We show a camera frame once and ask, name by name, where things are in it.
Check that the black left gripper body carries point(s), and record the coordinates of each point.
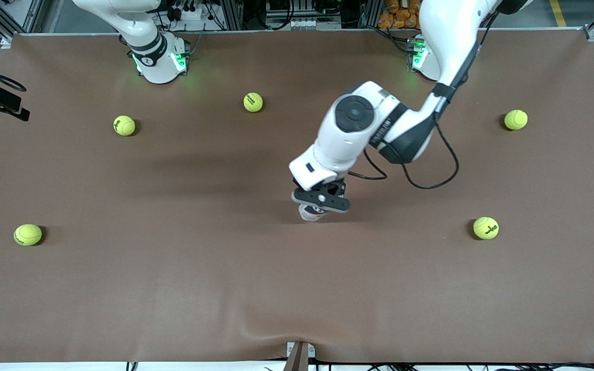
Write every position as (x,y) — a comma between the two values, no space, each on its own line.
(334,186)

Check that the white blue tennis ball can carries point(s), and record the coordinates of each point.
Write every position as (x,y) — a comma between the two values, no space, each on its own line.
(311,215)

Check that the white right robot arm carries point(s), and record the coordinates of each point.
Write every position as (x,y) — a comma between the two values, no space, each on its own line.
(155,56)

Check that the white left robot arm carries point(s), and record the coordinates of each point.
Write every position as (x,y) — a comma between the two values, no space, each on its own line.
(348,139)

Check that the yellow tennis ball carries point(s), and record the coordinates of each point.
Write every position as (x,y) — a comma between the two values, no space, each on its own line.
(28,234)
(485,228)
(515,119)
(124,125)
(253,102)

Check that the white terminal block row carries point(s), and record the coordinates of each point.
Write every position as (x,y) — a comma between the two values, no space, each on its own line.
(302,24)

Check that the bag of orange items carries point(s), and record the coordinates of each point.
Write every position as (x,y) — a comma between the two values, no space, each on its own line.
(400,13)

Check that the brown table cover cloth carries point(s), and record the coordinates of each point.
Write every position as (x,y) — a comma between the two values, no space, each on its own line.
(173,283)

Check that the white power strip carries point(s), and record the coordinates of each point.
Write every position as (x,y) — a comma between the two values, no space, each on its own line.
(188,13)

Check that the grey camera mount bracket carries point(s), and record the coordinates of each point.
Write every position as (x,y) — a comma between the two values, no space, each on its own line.
(299,358)

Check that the aluminium profile frame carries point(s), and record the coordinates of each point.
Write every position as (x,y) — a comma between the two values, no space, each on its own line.
(592,32)

